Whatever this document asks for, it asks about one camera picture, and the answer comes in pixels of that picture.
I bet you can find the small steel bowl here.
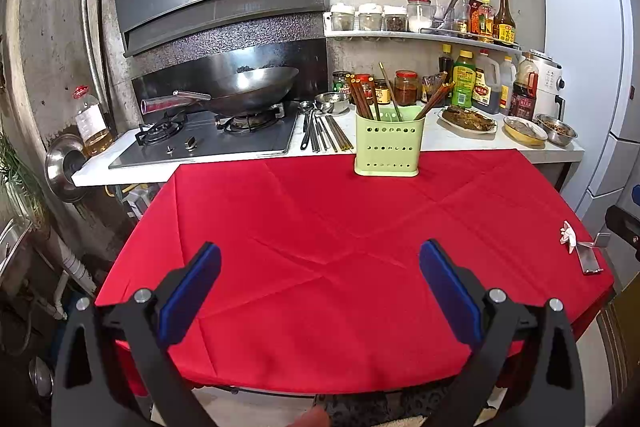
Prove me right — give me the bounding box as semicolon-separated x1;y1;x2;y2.
314;92;350;115

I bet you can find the green plastic utensil holder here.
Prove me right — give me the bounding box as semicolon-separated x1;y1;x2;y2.
354;105;427;178

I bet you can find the white kitchen appliance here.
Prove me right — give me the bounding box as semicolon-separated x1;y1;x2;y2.
522;49;566;120

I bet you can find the white drain pipe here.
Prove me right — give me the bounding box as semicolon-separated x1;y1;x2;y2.
47;232;98;323

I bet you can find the red seasoning packet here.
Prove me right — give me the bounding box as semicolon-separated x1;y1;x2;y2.
469;0;486;36

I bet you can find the green plant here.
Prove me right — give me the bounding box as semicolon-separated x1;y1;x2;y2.
0;132;46;233

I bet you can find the white wall shelf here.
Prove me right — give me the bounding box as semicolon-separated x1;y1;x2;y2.
324;12;521;55

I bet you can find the metal phone stand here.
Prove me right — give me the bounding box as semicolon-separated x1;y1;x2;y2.
575;232;612;277

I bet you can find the cream fuzzy cloth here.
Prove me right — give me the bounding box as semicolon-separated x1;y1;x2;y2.
380;414;431;427

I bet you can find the steel pot lid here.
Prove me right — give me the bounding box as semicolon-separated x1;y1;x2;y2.
45;133;88;204

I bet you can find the person's left hand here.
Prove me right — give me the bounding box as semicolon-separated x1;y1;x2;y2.
290;407;331;427

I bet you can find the steel gas stove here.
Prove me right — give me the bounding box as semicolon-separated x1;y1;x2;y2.
108;102;301;170

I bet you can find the steel wok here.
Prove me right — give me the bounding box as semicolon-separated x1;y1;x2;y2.
141;66;300;115

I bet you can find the glass condiment cup with spoon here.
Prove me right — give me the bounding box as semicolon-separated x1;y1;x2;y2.
432;0;460;30

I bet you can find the bundle of metal chopsticks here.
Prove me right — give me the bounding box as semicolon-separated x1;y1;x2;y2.
320;114;355;154

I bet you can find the large brown sauce bottle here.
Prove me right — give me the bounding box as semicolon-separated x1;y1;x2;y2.
510;52;540;122

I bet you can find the steel bowl of food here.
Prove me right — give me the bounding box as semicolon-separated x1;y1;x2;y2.
535;113;578;146

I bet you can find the green plastic bottle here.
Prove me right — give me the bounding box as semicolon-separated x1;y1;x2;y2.
451;50;477;108

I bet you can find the red-lidded glass sugar jar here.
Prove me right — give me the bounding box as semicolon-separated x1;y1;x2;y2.
406;0;433;32

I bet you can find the dark spice bag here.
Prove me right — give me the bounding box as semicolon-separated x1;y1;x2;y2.
421;73;448;104

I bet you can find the oil bottle with red cap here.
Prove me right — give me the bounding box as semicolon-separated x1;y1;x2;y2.
72;85;115;158

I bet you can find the pale plastic jug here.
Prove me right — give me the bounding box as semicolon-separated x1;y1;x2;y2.
498;56;518;110

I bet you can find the dark bottle with yellow cap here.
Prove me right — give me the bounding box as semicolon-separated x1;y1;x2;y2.
438;44;455;85

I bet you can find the small glass seasoning bottle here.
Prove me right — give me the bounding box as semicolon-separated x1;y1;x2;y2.
454;0;473;35

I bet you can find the orange bottle with yellow cap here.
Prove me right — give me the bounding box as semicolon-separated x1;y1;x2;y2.
477;0;496;40

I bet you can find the tall dark sauce bottle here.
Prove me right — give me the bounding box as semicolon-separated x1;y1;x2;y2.
492;0;517;45

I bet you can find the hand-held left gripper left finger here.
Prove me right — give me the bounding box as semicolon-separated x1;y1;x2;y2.
50;241;223;427

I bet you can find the glass bowl of food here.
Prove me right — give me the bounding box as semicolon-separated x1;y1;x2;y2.
502;116;549;145

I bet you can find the red-label sauce jar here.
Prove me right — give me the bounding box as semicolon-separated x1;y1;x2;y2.
350;74;377;104

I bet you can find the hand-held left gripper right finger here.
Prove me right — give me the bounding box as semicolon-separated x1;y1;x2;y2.
419;238;586;427

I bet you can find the dark patterned cloth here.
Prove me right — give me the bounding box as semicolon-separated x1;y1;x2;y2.
315;387;451;427

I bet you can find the red tablecloth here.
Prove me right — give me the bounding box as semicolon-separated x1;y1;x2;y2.
95;148;617;395

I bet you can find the white-lidded spice jar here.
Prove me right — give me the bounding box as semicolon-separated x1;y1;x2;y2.
357;3;383;32
382;5;408;32
330;4;357;32

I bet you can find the plate of cooked food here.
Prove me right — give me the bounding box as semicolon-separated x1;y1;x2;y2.
438;104;498;136

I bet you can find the red-lidded chili jar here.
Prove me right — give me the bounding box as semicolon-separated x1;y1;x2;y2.
395;70;420;105

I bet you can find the white refrigerator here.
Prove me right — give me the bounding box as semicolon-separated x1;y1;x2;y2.
539;0;640;220

